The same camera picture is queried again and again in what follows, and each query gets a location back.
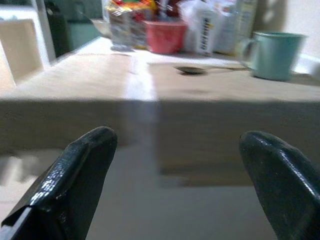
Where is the white bag with black print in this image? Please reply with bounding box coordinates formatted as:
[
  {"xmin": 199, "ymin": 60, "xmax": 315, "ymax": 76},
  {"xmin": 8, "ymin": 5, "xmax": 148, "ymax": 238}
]
[{"xmin": 180, "ymin": 0, "xmax": 221, "ymax": 57}]

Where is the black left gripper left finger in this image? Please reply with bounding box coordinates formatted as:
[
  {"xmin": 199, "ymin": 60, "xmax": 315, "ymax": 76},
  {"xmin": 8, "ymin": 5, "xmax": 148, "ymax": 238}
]
[{"xmin": 0, "ymin": 126, "xmax": 119, "ymax": 240}]

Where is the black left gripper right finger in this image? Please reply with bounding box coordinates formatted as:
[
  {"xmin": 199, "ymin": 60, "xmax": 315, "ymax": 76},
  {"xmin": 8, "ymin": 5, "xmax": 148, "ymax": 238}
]
[{"xmin": 239, "ymin": 130, "xmax": 320, "ymax": 240}]

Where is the metal spoon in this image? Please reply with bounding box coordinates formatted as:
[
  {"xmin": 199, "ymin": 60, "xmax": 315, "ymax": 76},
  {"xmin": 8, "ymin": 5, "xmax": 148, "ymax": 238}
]
[{"xmin": 174, "ymin": 64, "xmax": 251, "ymax": 76}]

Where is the white open shelf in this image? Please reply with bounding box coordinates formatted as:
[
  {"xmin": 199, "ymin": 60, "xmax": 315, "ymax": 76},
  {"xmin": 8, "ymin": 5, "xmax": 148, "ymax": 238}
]
[{"xmin": 0, "ymin": 5, "xmax": 55, "ymax": 87}]

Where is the red plastic container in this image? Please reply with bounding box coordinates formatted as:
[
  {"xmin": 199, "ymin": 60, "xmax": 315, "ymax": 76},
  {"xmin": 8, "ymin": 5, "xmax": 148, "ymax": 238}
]
[{"xmin": 143, "ymin": 20, "xmax": 189, "ymax": 55}]

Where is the teal enamel mug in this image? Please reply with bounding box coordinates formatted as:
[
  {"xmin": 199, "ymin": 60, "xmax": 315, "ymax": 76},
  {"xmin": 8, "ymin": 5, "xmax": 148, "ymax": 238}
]
[{"xmin": 239, "ymin": 31, "xmax": 307, "ymax": 82}]

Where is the brown cardboard box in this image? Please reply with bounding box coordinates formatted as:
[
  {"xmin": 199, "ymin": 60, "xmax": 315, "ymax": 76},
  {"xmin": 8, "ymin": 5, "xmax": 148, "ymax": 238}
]
[{"xmin": 0, "ymin": 51, "xmax": 320, "ymax": 187}]

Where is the white food package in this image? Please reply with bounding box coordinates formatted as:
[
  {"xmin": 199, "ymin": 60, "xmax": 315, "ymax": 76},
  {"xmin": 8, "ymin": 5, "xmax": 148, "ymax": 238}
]
[{"xmin": 214, "ymin": 0, "xmax": 241, "ymax": 55}]

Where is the pale tall carton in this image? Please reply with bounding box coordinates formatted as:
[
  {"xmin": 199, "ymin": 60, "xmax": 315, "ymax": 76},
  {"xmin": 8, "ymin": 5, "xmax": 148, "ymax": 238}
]
[{"xmin": 234, "ymin": 0, "xmax": 259, "ymax": 41}]

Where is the colourful snack bag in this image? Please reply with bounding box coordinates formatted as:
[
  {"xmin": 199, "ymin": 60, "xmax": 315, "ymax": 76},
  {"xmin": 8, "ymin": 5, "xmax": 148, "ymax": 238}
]
[{"xmin": 104, "ymin": 0, "xmax": 157, "ymax": 50}]

